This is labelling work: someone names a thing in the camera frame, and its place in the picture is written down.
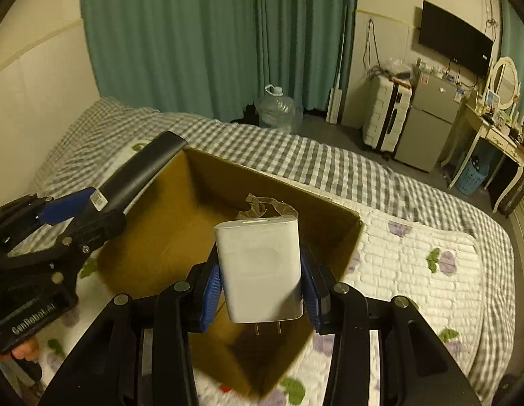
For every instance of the blue laundry basket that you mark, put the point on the blue laundry basket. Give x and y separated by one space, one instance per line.
473 176

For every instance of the white folded mop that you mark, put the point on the white folded mop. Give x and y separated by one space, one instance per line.
336 92

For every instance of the small grey refrigerator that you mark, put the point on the small grey refrigerator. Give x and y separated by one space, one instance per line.
432 113

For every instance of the white dressing table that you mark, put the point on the white dressing table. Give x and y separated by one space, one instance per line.
500 142

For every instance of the black wall television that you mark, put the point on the black wall television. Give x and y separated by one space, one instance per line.
454 38

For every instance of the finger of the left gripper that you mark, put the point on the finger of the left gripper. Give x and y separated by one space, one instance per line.
59 210

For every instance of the person's left hand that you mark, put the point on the person's left hand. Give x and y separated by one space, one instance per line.
29 350

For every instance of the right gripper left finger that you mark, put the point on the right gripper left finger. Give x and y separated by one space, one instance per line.
141 343

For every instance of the white oval vanity mirror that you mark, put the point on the white oval vanity mirror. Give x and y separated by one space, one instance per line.
503 84

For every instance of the black cylindrical bottle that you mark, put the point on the black cylindrical bottle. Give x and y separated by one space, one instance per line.
124 187

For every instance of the clear water jug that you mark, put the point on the clear water jug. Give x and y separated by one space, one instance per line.
275 110

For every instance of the green curtain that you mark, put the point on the green curtain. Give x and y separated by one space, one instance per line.
512 44
215 57

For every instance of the brown cardboard box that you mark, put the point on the brown cardboard box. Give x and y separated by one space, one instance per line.
171 228

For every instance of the large white power adapter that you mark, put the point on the large white power adapter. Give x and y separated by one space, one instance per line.
260 264

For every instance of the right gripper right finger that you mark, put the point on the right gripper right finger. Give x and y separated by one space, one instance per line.
415 367

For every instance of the white floral quilt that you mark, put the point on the white floral quilt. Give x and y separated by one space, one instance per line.
305 381

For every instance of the grey checkered bed sheet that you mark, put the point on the grey checkered bed sheet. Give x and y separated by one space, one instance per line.
451 259

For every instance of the white suitcase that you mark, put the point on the white suitcase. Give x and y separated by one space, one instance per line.
388 105

